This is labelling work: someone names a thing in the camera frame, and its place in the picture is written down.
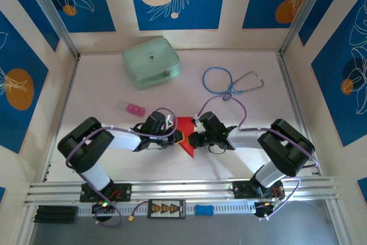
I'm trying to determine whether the mint green zip pouch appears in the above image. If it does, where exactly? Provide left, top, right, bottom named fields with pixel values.
left=122, top=36, right=181, bottom=91

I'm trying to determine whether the aluminium side rail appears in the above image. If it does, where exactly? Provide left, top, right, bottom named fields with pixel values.
left=42, top=55, right=81, bottom=183
left=277, top=51, right=321, bottom=177

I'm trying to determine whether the red paper sheet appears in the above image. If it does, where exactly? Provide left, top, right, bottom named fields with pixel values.
left=175, top=116, right=196, bottom=159

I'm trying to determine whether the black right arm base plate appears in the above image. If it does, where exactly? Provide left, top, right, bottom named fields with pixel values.
left=232, top=180, right=286, bottom=200

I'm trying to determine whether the blue foam block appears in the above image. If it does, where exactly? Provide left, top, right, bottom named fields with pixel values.
left=194, top=204, right=214, bottom=216

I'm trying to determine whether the black power distribution board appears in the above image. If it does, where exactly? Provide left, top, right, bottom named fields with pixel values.
left=147, top=199, right=186, bottom=219

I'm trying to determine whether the aluminium corner post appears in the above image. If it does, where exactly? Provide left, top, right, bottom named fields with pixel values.
left=21, top=0, right=81, bottom=59
left=278, top=0, right=333, bottom=56

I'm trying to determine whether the aluminium mounting rail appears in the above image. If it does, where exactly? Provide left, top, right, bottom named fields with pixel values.
left=24, top=176, right=343, bottom=220

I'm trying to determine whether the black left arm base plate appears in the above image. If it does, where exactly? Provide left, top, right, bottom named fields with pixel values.
left=80, top=182, right=132, bottom=203

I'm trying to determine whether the yellow connector lead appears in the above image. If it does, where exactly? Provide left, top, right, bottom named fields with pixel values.
left=128, top=201, right=150, bottom=223

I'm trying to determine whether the black ribbed block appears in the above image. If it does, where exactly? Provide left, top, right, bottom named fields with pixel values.
left=33, top=205, right=79, bottom=224

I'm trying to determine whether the pink and clear pill organiser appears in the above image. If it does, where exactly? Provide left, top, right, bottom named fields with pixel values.
left=116, top=100, right=146, bottom=117

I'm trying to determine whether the blue stethoscope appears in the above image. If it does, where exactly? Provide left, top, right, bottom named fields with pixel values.
left=202, top=67, right=264, bottom=102

